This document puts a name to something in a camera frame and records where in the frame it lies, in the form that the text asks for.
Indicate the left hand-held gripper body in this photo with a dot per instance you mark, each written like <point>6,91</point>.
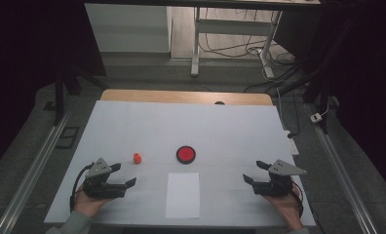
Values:
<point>100,190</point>

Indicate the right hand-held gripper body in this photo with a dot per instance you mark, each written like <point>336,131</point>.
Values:
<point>275,187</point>

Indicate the small red ball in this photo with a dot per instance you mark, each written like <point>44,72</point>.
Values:
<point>137,158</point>

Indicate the white paper sheet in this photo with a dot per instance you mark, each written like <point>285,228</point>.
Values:
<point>183,195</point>

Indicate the round red ink pad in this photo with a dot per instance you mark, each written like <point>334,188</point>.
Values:
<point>185,154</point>

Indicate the person's left hand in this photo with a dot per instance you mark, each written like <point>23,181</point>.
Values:
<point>87,204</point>

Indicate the person's right hand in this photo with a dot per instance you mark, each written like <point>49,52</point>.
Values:
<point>287,208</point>

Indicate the white power strip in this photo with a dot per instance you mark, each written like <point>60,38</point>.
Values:
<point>293,146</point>

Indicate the large white table cover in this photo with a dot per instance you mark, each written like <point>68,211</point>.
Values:
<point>148,130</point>

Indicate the small white plug adapter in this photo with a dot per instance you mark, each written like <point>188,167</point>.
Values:
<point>316,118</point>

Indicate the dark table grommet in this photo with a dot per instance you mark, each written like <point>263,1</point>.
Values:
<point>219,103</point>

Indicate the black metal stand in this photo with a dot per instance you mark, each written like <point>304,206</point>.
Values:
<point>314,91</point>
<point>59,97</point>

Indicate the small black floor plate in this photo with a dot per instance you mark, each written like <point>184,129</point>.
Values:
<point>49,106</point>

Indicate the white cabinet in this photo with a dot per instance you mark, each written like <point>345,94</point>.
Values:
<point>129,29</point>

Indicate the white-legged desk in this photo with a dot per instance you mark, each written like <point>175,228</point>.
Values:
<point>233,27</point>

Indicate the dark curtain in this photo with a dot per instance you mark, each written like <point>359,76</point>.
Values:
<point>19,48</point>
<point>369,65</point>

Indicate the black floor frame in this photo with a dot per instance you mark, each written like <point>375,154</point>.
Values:
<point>60,144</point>

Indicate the metal floor rail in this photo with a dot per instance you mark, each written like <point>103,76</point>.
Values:
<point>343,178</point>
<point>35,169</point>

